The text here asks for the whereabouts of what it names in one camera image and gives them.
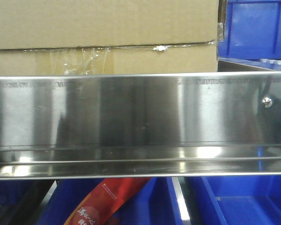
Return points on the brown cardboard carton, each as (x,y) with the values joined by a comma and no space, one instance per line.
(102,37)

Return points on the red snack package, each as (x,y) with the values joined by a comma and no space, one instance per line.
(104,200)

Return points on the blue bin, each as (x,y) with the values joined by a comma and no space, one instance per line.
(238,200)
(154,204)
(252,30)
(11,191)

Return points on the blue bin upper right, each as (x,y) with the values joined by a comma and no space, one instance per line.
(252,30)

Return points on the blue bin lower left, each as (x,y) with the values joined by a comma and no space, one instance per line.
(11,191)

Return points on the blue bin lower middle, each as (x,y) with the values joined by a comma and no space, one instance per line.
(154,204)

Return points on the stainless steel shelf rail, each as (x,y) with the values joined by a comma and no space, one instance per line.
(97,126)

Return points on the blue bin lower right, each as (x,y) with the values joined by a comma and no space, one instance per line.
(238,200)

